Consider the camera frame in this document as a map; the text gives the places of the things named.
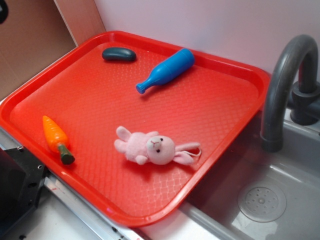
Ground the brown cardboard panel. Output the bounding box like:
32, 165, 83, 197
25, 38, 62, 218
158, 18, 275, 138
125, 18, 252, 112
0, 0, 105, 99

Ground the aluminium frame rail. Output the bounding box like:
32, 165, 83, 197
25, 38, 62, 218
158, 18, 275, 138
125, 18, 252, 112
0, 129, 141, 240

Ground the pink plush bunny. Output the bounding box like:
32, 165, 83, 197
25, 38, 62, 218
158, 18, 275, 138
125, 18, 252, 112
114, 126, 202, 166

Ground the red plastic tray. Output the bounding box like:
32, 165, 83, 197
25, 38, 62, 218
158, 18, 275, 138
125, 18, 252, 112
0, 31, 270, 227

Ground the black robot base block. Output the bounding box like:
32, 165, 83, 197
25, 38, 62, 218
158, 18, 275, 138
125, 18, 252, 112
0, 148, 47, 236

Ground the orange toy carrot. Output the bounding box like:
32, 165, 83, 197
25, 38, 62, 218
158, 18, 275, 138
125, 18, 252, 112
42, 115, 75, 165

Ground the grey toy sink basin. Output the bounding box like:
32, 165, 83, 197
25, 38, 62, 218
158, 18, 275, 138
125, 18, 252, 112
180, 115, 320, 240

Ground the dark green toy pickle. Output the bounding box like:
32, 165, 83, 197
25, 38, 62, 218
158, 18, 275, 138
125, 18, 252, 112
102, 47, 137, 62

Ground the blue plastic toy bottle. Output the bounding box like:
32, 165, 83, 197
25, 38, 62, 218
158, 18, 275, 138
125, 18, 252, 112
136, 48, 195, 94

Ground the grey toy faucet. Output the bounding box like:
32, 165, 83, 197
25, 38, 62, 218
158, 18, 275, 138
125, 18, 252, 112
260, 34, 320, 153

